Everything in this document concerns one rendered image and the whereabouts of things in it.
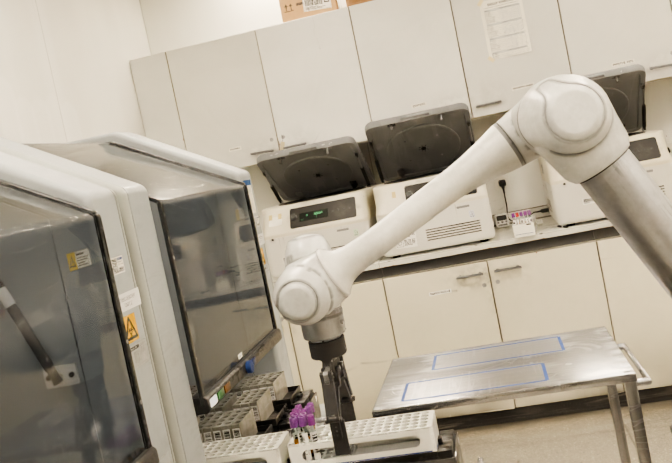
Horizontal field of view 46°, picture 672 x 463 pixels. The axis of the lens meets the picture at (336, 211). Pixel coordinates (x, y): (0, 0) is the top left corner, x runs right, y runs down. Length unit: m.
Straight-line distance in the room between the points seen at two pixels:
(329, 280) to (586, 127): 0.50
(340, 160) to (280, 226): 0.48
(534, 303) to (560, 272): 0.19
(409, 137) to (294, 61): 0.73
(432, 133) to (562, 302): 1.06
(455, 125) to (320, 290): 2.81
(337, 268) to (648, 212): 0.54
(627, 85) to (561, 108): 2.83
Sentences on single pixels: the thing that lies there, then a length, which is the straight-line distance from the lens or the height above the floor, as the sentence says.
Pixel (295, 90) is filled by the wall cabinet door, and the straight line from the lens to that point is 4.26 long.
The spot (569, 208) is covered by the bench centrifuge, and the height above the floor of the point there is 0.99.
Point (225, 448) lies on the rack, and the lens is 1.78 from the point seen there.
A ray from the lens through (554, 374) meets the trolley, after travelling 1.96.
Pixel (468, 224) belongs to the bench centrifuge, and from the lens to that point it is 3.89.
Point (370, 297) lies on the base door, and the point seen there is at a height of 0.73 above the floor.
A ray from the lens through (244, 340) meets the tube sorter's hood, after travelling 1.96.
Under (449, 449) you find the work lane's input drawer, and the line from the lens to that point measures 1.62.
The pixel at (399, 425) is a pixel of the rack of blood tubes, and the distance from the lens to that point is 1.66.
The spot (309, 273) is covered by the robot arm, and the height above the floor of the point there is 1.22.
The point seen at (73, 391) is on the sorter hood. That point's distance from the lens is 1.24.
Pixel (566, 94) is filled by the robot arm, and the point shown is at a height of 1.43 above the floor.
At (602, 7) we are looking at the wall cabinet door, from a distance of 4.23.
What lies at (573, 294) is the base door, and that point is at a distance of 3.95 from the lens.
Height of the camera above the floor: 1.39
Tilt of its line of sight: 3 degrees down
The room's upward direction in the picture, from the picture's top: 12 degrees counter-clockwise
